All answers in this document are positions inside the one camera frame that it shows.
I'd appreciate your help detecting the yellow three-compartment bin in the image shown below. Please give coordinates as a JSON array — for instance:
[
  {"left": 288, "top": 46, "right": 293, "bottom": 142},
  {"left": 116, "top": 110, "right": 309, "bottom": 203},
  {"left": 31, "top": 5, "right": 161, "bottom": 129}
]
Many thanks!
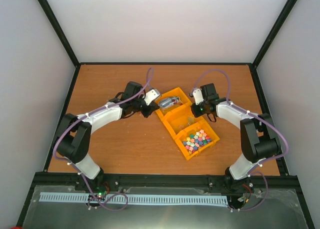
[{"left": 156, "top": 87, "right": 220, "bottom": 161}]

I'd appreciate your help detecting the silver metal scoop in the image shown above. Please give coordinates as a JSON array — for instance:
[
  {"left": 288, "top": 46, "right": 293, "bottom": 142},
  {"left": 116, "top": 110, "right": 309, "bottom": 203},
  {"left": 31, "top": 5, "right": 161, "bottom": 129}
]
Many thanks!
[{"left": 158, "top": 96, "right": 172, "bottom": 109}]

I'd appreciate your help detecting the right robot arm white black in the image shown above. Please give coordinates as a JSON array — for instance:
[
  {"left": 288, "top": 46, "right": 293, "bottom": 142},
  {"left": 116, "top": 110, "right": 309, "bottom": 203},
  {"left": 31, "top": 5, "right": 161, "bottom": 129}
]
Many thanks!
[{"left": 190, "top": 83, "right": 281, "bottom": 192}]

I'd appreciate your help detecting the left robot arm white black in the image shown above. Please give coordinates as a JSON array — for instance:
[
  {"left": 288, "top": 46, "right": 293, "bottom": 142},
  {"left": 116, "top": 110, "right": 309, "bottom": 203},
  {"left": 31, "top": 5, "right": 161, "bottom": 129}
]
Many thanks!
[{"left": 52, "top": 81, "right": 161, "bottom": 191}]

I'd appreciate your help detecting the pile of star candies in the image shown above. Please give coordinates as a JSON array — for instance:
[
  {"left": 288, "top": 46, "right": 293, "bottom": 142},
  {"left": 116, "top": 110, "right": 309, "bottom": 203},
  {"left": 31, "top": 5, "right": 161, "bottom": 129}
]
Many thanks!
[{"left": 182, "top": 129, "right": 213, "bottom": 155}]

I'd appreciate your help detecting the pile of lollipops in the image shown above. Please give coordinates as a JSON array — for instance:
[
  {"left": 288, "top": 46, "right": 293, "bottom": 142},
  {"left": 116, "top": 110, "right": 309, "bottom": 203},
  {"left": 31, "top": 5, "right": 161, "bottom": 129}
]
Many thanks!
[{"left": 171, "top": 96, "right": 181, "bottom": 107}]

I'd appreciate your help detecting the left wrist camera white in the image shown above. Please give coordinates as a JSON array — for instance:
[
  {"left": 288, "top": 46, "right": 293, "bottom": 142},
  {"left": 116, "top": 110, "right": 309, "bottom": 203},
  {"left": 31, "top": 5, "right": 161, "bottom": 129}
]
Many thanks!
[{"left": 144, "top": 88, "right": 161, "bottom": 106}]

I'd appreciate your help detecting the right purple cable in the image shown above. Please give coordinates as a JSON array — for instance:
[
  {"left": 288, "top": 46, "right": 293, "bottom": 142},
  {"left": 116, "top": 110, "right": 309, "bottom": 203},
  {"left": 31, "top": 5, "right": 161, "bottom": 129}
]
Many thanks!
[{"left": 191, "top": 68, "right": 290, "bottom": 213}]

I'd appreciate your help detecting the purple cable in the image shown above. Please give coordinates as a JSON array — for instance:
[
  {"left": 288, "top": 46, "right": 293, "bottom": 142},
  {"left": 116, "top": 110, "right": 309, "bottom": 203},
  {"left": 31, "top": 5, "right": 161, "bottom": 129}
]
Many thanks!
[
  {"left": 191, "top": 68, "right": 290, "bottom": 213},
  {"left": 52, "top": 67, "right": 154, "bottom": 211}
]

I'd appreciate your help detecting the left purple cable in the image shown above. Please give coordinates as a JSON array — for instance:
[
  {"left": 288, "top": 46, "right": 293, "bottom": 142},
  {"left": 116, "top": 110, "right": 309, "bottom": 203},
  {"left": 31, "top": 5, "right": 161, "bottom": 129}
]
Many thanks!
[{"left": 52, "top": 67, "right": 154, "bottom": 211}]

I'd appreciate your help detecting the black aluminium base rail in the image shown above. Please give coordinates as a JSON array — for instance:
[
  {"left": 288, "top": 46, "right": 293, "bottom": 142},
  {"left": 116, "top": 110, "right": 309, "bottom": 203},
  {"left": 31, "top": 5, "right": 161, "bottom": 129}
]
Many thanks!
[{"left": 32, "top": 171, "right": 298, "bottom": 192}]

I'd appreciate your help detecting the light blue cable duct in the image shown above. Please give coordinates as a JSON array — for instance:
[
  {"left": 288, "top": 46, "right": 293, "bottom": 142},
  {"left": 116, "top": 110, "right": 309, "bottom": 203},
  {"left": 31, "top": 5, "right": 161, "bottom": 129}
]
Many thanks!
[{"left": 38, "top": 192, "right": 228, "bottom": 207}]

